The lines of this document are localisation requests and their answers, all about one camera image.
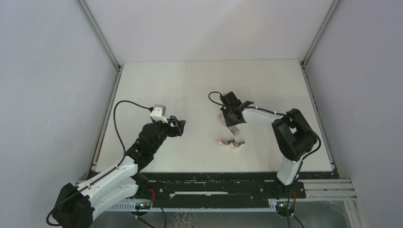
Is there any aluminium right frame rail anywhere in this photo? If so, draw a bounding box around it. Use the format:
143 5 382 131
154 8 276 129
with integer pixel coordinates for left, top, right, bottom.
300 0 342 178

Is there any black left camera cable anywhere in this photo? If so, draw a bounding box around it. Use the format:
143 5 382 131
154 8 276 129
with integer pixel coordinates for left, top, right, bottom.
113 100 154 158

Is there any white slotted cable duct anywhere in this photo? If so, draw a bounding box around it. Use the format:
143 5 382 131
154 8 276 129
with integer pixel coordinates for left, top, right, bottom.
103 200 278 212

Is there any aluminium front extrusion rail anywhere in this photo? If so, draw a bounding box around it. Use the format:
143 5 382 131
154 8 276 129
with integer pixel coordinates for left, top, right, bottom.
71 179 358 202

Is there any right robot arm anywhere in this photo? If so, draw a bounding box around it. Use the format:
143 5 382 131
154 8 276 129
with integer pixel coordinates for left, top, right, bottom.
221 106 322 198

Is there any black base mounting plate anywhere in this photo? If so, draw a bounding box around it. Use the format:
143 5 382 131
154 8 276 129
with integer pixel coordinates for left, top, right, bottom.
143 171 338 210

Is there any aluminium frame rail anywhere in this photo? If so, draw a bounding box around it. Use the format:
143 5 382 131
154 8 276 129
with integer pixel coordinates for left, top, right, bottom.
300 0 342 178
76 0 120 180

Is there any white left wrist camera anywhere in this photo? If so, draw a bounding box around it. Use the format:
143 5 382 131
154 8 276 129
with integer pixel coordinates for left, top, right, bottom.
150 104 168 124

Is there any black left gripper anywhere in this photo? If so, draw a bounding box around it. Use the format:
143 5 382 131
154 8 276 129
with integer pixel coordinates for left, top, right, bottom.
150 115 185 154

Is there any aluminium left frame rail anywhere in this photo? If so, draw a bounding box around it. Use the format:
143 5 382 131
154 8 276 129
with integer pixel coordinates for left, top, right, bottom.
76 0 120 180

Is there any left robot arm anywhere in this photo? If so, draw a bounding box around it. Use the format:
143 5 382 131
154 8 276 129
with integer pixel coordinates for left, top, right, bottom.
48 116 186 228

